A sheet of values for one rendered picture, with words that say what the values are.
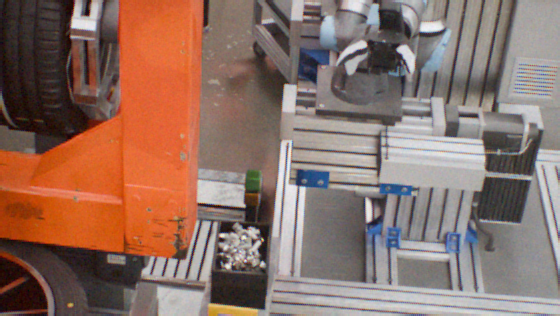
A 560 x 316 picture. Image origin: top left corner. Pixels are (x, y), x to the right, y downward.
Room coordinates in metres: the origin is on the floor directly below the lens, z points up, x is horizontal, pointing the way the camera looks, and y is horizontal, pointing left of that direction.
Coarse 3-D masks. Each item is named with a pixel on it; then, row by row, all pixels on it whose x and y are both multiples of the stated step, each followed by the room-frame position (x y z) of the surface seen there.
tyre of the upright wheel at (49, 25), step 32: (0, 0) 2.47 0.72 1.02; (32, 0) 2.47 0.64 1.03; (64, 0) 2.50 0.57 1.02; (0, 32) 2.43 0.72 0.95; (32, 32) 2.43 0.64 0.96; (64, 32) 2.49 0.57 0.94; (0, 64) 2.42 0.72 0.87; (32, 64) 2.41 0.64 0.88; (64, 64) 2.47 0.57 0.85; (32, 96) 2.42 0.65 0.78; (64, 96) 2.46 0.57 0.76; (32, 128) 2.53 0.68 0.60; (64, 128) 2.49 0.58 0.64
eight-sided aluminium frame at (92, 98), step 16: (80, 0) 2.52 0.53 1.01; (96, 0) 2.52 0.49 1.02; (80, 16) 2.49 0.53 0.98; (96, 16) 2.49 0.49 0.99; (80, 32) 2.47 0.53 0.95; (96, 32) 2.47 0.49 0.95; (80, 48) 2.48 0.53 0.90; (96, 48) 2.47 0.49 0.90; (112, 48) 2.88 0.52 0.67; (80, 64) 2.47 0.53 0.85; (96, 64) 2.47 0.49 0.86; (112, 64) 2.84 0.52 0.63; (80, 80) 2.47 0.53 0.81; (96, 80) 2.47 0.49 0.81; (112, 80) 2.81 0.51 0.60; (80, 96) 2.47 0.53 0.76; (96, 96) 2.46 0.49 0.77; (112, 96) 2.69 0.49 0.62; (96, 112) 2.61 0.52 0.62; (112, 112) 2.62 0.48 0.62
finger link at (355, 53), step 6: (360, 42) 2.03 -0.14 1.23; (348, 48) 2.01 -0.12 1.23; (354, 48) 2.01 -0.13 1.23; (360, 48) 2.01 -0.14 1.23; (366, 48) 2.01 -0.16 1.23; (342, 54) 1.99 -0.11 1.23; (348, 54) 1.98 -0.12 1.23; (354, 54) 1.99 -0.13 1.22; (360, 54) 2.00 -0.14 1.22; (366, 54) 2.03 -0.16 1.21; (342, 60) 1.97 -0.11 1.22; (348, 60) 1.99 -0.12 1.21; (354, 60) 2.01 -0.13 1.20; (360, 60) 2.02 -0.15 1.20; (348, 66) 2.00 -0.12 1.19; (354, 66) 2.01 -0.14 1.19; (348, 72) 2.00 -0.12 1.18
